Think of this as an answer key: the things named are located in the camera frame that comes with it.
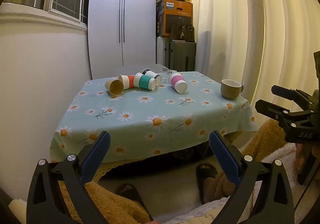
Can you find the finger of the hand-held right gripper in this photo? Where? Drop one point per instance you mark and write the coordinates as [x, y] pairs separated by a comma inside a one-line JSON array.
[[272, 110], [287, 91]]

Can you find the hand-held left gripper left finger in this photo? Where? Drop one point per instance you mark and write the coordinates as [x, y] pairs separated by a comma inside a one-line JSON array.
[[96, 156]]

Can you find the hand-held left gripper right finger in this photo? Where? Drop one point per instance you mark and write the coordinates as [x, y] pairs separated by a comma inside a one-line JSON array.
[[222, 154]]

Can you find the plain brown paper cup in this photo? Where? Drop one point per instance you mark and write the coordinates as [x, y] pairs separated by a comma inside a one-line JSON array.
[[115, 87]]

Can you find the orange sleeve paper cup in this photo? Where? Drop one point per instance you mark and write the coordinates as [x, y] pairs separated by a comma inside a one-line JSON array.
[[131, 81]]

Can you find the pink sleeve paper cup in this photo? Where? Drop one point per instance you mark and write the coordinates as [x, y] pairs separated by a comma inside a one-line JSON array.
[[176, 80]]

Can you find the teal sleeve paper cup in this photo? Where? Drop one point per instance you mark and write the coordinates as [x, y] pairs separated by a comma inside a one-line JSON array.
[[145, 81]]

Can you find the black sleeve paper cup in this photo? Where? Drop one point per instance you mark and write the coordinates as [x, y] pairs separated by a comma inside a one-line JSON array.
[[151, 73]]

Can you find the person's right hand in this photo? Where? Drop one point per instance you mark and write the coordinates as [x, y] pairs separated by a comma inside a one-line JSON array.
[[299, 157]]

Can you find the yellow crochet table cover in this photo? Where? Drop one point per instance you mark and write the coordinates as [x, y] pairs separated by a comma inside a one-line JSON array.
[[110, 167]]

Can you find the black slipper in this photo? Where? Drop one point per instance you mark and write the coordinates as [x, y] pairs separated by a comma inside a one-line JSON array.
[[130, 194], [206, 171]]

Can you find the white fluffy blanket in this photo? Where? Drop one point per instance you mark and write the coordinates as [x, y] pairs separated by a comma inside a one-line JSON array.
[[282, 159]]

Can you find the olive ceramic mug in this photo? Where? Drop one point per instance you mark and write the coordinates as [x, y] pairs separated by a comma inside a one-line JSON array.
[[230, 91]]

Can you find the brown fleece robe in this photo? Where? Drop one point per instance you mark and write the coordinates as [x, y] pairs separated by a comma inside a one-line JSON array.
[[115, 204]]

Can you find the daisy print blue tablecloth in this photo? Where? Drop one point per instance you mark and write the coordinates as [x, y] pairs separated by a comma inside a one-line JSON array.
[[150, 104]]

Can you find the cream curtain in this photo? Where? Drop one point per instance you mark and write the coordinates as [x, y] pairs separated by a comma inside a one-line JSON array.
[[237, 26]]

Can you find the dark grey suitcase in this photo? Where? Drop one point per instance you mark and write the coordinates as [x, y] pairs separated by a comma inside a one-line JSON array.
[[180, 56]]

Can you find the dark brown handbag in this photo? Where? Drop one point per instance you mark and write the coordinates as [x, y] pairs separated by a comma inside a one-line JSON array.
[[183, 32]]

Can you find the white appliance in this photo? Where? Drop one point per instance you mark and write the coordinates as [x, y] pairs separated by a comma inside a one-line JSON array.
[[160, 51]]

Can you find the white wardrobe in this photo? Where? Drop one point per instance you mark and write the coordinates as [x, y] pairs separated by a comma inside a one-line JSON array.
[[107, 26]]

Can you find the orange cardboard box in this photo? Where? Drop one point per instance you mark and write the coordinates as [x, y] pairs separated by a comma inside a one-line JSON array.
[[175, 13]]

